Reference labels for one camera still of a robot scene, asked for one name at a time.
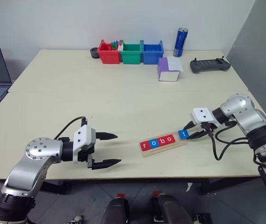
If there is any blue drink can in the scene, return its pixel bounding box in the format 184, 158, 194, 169
173, 27, 189, 58

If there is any blue letter t block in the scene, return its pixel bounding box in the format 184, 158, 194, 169
178, 130, 190, 140

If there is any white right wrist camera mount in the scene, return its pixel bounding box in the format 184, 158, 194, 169
190, 107, 217, 125

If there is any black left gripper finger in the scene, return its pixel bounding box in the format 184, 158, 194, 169
92, 159, 122, 170
96, 132, 118, 141

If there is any light wooden letter tray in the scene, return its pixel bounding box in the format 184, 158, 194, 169
139, 134, 188, 158

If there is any dark rounded shape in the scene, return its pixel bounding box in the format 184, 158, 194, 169
151, 194, 192, 224
99, 196, 131, 224

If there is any purple and white box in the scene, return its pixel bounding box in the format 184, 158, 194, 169
157, 56, 185, 83

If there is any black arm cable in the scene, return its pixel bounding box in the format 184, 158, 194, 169
207, 120, 266, 170
54, 116, 88, 140

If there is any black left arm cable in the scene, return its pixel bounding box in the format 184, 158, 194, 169
54, 116, 88, 140

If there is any white tissue sheet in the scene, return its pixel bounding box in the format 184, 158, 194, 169
167, 56, 185, 72

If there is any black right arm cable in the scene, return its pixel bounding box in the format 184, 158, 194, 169
207, 120, 266, 170

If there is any red plastic bin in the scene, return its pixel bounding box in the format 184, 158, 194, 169
97, 39, 122, 64

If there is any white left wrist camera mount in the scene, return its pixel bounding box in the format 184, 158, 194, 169
72, 125, 97, 164

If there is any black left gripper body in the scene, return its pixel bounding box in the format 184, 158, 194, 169
77, 144, 96, 169

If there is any green plastic bin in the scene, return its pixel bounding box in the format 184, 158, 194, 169
119, 40, 141, 65

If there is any blue plastic bin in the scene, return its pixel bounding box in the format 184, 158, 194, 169
140, 40, 165, 65

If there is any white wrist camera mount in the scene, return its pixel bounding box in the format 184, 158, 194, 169
72, 125, 97, 164
190, 107, 217, 125

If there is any black handheld controller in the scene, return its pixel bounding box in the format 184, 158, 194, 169
189, 57, 232, 74

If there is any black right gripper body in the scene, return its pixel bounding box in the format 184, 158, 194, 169
193, 121, 218, 136

